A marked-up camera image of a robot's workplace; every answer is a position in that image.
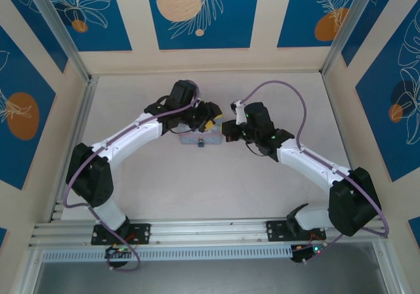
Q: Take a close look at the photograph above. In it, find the pastel cartoon bunny box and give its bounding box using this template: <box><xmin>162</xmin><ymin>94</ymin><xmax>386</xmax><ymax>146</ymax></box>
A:
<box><xmin>178</xmin><ymin>125</ymin><xmax>224</xmax><ymax>147</ymax></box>

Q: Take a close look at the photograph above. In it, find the aluminium cross rail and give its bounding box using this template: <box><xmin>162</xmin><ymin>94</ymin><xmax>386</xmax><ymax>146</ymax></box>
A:
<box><xmin>28</xmin><ymin>220</ymin><xmax>393</xmax><ymax>249</ymax></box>

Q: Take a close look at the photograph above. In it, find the aluminium side rail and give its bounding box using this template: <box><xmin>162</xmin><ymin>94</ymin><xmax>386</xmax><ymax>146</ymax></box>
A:
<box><xmin>48</xmin><ymin>75</ymin><xmax>100</xmax><ymax>223</ymax></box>

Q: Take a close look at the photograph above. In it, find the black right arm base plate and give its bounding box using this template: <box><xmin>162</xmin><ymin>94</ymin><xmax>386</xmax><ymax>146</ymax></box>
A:
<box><xmin>266</xmin><ymin>219</ymin><xmax>328</xmax><ymax>243</ymax></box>

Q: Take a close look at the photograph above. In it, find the grey slotted cable duct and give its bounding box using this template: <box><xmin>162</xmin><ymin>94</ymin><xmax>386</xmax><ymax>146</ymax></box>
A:
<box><xmin>41</xmin><ymin>245</ymin><xmax>293</xmax><ymax>263</ymax></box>

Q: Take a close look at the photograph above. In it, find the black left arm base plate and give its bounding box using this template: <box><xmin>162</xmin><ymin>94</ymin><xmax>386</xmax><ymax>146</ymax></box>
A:
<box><xmin>91</xmin><ymin>222</ymin><xmax>152</xmax><ymax>246</ymax></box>

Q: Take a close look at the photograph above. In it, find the aluminium corner post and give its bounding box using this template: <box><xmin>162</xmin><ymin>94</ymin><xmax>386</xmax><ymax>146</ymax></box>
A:
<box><xmin>320</xmin><ymin>0</ymin><xmax>395</xmax><ymax>79</ymax></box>
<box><xmin>23</xmin><ymin>0</ymin><xmax>99</xmax><ymax>83</ymax></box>

